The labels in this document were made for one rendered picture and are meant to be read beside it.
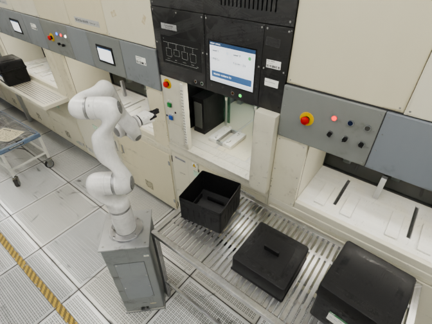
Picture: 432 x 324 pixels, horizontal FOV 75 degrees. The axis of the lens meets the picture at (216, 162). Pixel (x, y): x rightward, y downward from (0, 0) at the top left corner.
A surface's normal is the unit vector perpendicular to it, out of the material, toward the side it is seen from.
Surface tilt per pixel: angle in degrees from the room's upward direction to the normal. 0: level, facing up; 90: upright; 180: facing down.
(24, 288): 0
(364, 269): 0
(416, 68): 90
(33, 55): 90
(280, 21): 90
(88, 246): 0
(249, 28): 90
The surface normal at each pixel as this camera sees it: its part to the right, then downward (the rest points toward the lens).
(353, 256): -0.01, -0.78
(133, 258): 0.12, 0.61
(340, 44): -0.61, 0.50
